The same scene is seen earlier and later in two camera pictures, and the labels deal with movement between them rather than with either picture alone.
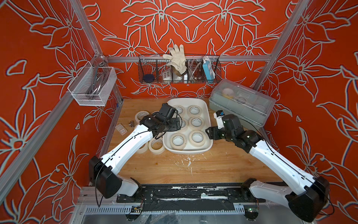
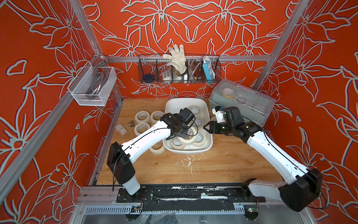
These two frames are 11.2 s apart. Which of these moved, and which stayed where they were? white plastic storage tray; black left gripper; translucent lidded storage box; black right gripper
Moved: black right gripper; black left gripper
Stayed: translucent lidded storage box; white plastic storage tray
